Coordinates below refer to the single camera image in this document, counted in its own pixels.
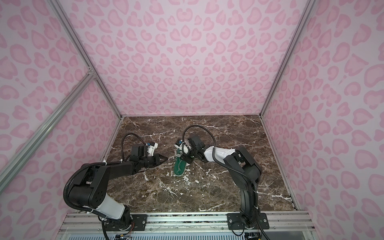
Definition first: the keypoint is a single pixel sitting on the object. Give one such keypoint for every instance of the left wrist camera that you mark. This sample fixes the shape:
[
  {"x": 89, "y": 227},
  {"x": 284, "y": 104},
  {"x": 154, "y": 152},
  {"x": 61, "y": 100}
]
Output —
[{"x": 144, "y": 150}]

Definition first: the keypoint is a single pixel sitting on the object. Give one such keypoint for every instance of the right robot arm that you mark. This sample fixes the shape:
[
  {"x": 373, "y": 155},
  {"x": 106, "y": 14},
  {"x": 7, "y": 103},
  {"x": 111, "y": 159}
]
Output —
[{"x": 243, "y": 168}]

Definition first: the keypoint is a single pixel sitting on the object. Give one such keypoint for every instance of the aluminium corner post right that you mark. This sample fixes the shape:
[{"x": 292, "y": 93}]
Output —
[{"x": 297, "y": 34}]

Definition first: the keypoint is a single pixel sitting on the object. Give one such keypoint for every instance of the aluminium corner post left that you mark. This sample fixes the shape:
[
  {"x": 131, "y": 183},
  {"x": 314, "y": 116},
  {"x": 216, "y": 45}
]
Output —
[{"x": 79, "y": 46}]

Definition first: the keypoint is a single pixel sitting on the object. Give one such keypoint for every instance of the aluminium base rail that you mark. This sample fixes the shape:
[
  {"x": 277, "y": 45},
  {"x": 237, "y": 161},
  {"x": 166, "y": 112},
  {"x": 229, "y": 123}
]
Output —
[{"x": 286, "y": 225}]

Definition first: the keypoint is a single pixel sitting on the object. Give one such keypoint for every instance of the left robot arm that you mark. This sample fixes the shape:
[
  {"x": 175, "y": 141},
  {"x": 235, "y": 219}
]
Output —
[{"x": 86, "y": 189}]

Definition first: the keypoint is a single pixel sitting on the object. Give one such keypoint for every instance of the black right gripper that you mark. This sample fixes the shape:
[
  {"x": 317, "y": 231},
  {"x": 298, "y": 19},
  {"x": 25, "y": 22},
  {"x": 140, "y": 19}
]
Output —
[{"x": 186, "y": 158}]

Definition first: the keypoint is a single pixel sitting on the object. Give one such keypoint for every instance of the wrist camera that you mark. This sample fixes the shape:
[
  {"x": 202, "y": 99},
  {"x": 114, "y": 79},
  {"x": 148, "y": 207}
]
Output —
[
  {"x": 190, "y": 145},
  {"x": 144, "y": 150}
]

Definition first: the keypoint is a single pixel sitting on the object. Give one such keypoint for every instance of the aluminium corner post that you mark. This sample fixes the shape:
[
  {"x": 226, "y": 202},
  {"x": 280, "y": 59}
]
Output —
[
  {"x": 79, "y": 46},
  {"x": 297, "y": 34}
]

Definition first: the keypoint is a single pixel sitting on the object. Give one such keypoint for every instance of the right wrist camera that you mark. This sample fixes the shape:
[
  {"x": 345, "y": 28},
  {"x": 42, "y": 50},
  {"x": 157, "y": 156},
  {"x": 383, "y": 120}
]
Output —
[{"x": 190, "y": 145}]

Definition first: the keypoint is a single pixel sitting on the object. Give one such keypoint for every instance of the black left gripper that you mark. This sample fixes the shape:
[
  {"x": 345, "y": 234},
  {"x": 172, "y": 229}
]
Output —
[{"x": 157, "y": 159}]

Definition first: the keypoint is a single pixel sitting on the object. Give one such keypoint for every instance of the aluminium diagonal frame bar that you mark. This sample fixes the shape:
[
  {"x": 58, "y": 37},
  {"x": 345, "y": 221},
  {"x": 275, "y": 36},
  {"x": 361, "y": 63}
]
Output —
[{"x": 29, "y": 148}]

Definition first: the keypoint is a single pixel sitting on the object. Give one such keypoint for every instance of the white shoelace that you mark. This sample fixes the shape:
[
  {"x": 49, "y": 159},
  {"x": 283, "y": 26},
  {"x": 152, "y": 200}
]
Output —
[{"x": 180, "y": 155}]

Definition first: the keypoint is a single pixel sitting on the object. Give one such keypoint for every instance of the green canvas sneaker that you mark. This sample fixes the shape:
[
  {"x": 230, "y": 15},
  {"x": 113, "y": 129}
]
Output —
[{"x": 180, "y": 167}]

